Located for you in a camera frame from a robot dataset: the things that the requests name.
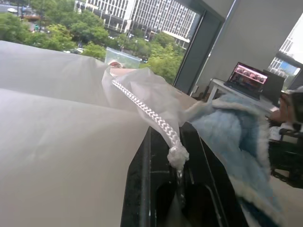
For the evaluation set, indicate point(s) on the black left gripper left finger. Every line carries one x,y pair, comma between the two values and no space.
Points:
142,184

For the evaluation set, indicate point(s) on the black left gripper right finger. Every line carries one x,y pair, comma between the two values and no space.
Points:
208,189

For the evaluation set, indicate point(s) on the light blue fluffy towel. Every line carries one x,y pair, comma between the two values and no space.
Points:
227,127

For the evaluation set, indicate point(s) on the clear plastic zip bag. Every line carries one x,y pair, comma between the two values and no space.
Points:
123,56

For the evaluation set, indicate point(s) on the white side table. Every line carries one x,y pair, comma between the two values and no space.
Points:
219,88

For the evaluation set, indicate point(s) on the open laptop with pink screen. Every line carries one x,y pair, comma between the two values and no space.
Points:
248,78

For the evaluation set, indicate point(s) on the black monitor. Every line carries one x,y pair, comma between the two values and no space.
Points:
274,87

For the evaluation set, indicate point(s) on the black metal frame stand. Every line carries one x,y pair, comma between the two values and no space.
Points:
287,151

